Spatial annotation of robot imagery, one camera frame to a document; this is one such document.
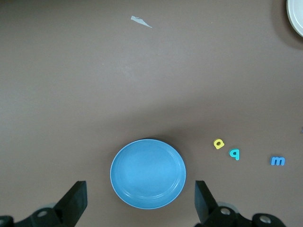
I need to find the blue plate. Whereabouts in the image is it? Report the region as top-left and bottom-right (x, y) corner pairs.
(109, 139), (187, 210)

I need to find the white tape scrap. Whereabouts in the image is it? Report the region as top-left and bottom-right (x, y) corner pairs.
(131, 15), (153, 28)

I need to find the blue foam letter m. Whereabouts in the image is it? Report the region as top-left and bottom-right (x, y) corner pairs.
(270, 156), (286, 166)

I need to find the teal foam letter b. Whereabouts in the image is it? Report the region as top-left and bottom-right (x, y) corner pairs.
(228, 148), (241, 161)

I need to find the beige plate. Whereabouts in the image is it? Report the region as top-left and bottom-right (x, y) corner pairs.
(286, 0), (303, 38)

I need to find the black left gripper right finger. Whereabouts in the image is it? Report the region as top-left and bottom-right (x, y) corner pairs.
(194, 180), (289, 227)

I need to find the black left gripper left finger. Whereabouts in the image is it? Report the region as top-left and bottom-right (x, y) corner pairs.
(0, 180), (88, 227)

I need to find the yellow letter D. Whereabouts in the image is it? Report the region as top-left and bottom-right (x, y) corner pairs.
(213, 138), (225, 150)

